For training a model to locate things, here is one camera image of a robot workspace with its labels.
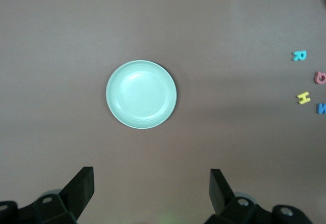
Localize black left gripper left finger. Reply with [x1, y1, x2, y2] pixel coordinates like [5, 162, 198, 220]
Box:
[0, 166, 95, 224]

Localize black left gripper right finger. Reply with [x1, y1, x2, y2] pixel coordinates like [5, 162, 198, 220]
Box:
[206, 168, 313, 224]

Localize yellow foam letter H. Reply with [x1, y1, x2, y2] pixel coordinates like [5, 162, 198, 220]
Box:
[296, 91, 311, 105]

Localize red foam letter Q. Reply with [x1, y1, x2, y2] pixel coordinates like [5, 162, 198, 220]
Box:
[313, 71, 326, 85]

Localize teal foam letter R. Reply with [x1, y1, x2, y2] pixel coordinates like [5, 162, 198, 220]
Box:
[291, 50, 307, 62]

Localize light green round plate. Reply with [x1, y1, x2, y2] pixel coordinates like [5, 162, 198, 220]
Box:
[105, 60, 178, 130]

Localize brown table cover mat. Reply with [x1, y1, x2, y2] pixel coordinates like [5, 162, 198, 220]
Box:
[0, 0, 326, 224]

